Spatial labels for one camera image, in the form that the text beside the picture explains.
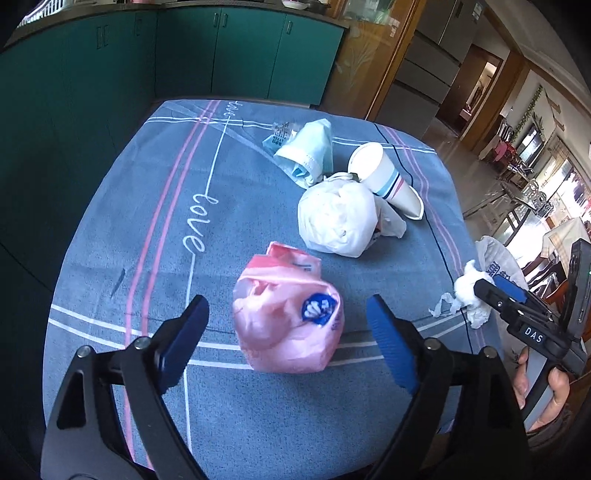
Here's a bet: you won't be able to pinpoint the striped paper cup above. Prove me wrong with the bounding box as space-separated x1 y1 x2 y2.
347 142 424 220

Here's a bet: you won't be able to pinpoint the wooden framed glass door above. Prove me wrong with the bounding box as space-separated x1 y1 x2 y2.
318 0 428 121

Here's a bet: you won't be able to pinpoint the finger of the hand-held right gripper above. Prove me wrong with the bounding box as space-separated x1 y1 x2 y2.
474 279 550 326
492 275 552 317

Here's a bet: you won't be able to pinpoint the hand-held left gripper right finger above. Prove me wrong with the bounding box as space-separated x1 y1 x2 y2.
367 294 529 480

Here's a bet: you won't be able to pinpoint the green vine garland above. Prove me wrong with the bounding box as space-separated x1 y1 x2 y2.
512 85 546 139

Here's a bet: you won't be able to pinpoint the white dish rack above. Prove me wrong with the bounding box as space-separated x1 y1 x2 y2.
18 0 75 28

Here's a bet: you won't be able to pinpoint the white lined waste bin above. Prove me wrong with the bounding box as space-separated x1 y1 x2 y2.
475 235 529 296

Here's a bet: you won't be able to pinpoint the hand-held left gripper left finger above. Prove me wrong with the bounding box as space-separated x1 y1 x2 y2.
41 295 211 480

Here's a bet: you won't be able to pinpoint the person's right hand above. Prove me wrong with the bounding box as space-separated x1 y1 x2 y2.
513 346 573 435

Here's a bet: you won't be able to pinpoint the blue checked tablecloth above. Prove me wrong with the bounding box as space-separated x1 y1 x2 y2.
42 98 502 480

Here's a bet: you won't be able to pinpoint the grey refrigerator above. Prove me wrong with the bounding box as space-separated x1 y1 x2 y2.
376 0 485 139

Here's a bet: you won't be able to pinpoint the small clear plastic wrapper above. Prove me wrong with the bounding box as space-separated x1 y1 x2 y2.
262 121 301 153

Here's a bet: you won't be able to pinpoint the blue face mask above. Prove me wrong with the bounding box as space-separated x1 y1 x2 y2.
273 119 334 188

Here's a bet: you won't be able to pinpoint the table with yellow cloth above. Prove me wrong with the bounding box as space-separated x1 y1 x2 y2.
545 217 591 259

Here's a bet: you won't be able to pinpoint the wooden chairs with clothes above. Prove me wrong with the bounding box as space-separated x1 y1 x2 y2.
485 115 527 171

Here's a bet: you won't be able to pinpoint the wooden bench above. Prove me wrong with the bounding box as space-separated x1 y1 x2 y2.
462 178 541 232

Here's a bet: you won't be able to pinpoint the white tissue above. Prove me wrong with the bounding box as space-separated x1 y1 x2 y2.
427 259 492 329

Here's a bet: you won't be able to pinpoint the white plastic bag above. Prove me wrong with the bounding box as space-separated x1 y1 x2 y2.
298 172 407 258

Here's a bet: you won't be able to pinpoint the pink plastic bag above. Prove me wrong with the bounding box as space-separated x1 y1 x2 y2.
232 242 345 374

